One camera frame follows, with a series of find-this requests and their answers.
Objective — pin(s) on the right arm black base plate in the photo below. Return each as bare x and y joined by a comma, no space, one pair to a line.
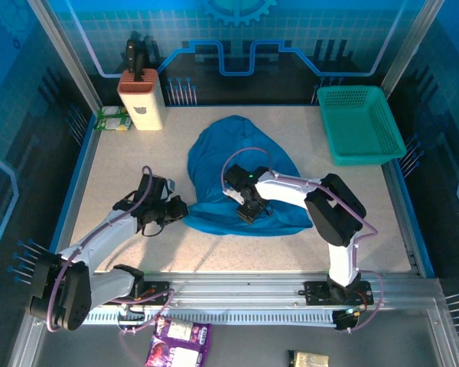
313,292

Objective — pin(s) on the green plastic mesh basket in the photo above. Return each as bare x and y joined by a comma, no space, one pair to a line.
352,122

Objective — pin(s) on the white knife block, terracotta top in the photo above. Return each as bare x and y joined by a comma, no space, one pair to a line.
141,114

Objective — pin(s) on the aluminium table side rail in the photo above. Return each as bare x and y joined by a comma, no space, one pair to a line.
408,229
83,183

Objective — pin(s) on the green snack packet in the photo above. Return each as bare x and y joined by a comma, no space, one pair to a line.
112,123
112,111

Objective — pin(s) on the dark gold foil packet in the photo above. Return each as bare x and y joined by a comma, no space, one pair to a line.
310,360

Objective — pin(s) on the purple snack bag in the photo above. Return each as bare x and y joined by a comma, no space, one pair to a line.
176,344

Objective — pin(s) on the aluminium frame post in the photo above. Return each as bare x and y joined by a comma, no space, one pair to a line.
65,53
411,44

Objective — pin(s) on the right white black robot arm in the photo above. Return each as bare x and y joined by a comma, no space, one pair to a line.
290,187

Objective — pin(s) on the blue t-shirt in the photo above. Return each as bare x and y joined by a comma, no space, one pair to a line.
214,153

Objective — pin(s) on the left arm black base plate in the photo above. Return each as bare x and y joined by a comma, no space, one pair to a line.
158,290

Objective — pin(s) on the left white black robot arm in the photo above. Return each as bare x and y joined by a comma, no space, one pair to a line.
99,237

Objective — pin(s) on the aluminium mounting rail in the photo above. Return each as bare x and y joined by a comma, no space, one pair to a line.
233,286

